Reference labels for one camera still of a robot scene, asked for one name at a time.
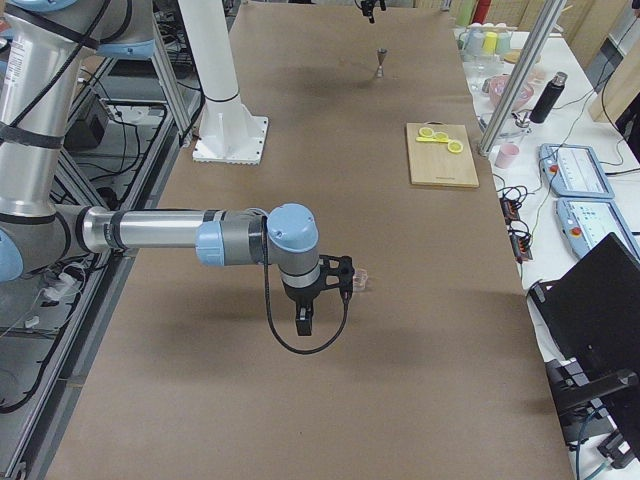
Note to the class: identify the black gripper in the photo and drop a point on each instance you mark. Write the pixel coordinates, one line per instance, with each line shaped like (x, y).
(298, 295)
(370, 6)

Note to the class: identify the steel measuring jigger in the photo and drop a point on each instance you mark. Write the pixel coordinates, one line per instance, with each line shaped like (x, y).
(381, 55)

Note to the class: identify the clear glass shaker cup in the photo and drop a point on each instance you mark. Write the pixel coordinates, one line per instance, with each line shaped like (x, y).
(360, 279)

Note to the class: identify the grey blue cup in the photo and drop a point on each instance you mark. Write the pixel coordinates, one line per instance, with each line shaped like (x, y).
(473, 44)

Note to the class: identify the yellow cup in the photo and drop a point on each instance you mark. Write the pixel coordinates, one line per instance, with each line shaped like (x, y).
(489, 45)

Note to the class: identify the pale green cup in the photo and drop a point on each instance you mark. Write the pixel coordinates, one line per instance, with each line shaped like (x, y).
(503, 44)

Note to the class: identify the pink plastic cup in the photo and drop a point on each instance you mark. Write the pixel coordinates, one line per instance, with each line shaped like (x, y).
(507, 154)

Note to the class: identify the yellow lemon slice near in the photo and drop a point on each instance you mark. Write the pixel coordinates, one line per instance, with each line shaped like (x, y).
(454, 146)

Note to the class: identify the wooden cutting board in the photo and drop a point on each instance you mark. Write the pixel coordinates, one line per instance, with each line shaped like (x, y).
(431, 164)

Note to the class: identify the black water bottle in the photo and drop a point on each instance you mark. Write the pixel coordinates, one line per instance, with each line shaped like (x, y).
(548, 98)

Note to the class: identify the orange black power strip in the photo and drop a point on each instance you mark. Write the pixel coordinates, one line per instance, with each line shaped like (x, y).
(518, 231)

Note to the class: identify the far teach pendant tablet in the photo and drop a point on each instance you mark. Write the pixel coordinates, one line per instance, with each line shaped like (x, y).
(574, 171)

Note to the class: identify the teach pendant tablet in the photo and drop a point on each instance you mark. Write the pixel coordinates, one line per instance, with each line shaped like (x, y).
(574, 171)
(587, 221)

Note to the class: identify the black laptop monitor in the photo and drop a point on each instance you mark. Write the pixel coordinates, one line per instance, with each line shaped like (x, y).
(592, 312)

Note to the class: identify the near teach pendant tablet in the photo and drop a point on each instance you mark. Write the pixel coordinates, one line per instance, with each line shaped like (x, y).
(587, 221)

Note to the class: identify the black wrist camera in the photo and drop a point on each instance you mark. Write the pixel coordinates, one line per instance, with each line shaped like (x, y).
(337, 272)

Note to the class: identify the aluminium frame post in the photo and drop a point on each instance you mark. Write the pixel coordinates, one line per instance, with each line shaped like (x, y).
(533, 46)

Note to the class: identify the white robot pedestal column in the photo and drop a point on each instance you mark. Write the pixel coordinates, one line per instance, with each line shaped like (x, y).
(228, 132)

